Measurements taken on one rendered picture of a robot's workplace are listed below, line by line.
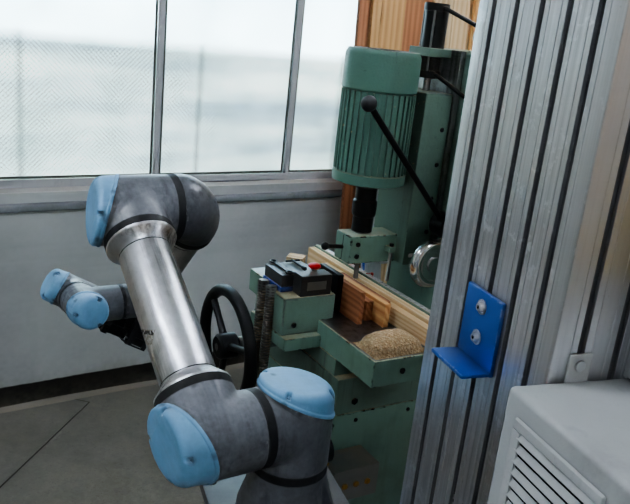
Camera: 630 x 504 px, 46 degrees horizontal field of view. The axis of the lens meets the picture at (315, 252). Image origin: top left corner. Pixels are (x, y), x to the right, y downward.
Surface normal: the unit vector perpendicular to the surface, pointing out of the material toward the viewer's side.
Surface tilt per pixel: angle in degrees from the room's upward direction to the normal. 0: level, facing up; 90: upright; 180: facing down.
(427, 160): 90
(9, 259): 90
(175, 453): 94
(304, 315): 90
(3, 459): 0
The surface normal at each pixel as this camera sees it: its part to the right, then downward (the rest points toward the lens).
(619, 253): 0.32, 0.31
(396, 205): -0.87, 0.06
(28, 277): 0.55, 0.30
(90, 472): 0.11, -0.95
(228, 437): 0.51, -0.23
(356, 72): -0.66, 0.15
